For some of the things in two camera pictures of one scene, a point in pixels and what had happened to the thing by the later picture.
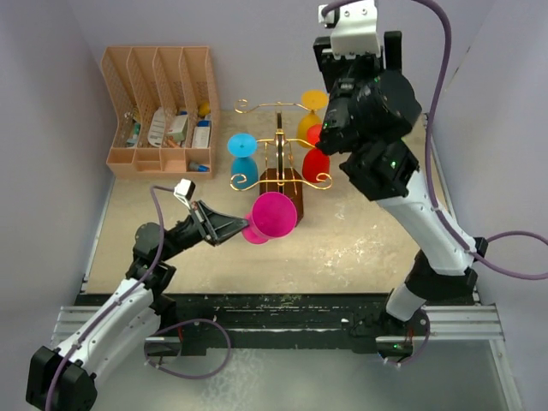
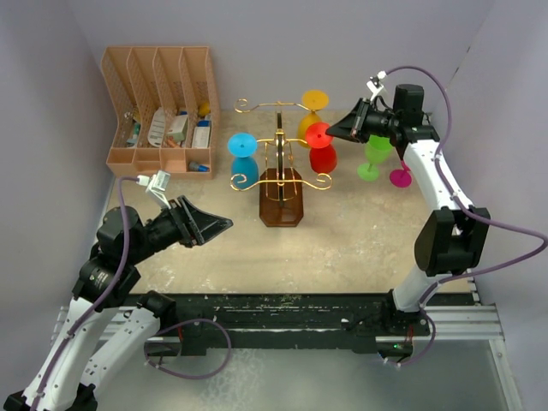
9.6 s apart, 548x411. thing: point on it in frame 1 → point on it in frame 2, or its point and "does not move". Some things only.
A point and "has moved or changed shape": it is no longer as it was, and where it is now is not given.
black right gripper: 330,66 → 353,127
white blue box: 201,134 does not move
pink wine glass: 273,214 has moved or changed shape
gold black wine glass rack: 278,176 does not move
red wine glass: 315,161 has moved or changed shape
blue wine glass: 244,169 does not move
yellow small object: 205,109 does not move
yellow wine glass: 312,99 does not move
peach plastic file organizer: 165,109 does not move
